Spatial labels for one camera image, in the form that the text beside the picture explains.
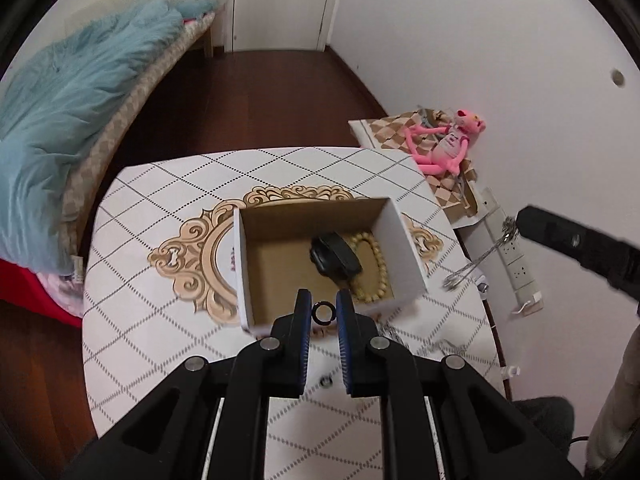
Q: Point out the pink panther plush toy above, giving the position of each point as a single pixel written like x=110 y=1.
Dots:
x=447 y=155

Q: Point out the wooden bed frame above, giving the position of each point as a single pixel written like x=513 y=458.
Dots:
x=205 y=43

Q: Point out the white power strip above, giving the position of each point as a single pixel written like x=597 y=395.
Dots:
x=504 y=234

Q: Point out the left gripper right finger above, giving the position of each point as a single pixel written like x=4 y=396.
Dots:
x=346 y=329

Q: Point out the brown checkered cushion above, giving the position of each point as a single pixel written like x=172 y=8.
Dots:
x=457 y=195

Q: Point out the red bedding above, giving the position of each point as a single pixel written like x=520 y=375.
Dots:
x=20 y=287

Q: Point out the white door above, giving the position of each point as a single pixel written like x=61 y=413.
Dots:
x=257 y=25

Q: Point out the blue duvet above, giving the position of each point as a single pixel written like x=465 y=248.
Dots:
x=55 y=108

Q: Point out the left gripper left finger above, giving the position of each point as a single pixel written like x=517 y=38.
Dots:
x=301 y=326

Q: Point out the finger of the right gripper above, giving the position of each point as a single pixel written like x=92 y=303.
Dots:
x=611 y=258

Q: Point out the patterned white tablecloth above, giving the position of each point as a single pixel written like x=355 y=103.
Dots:
x=160 y=287

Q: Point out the white cardboard box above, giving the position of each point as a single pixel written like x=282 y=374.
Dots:
x=360 y=245

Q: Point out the checkered bed mattress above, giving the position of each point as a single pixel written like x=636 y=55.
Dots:
x=83 y=183

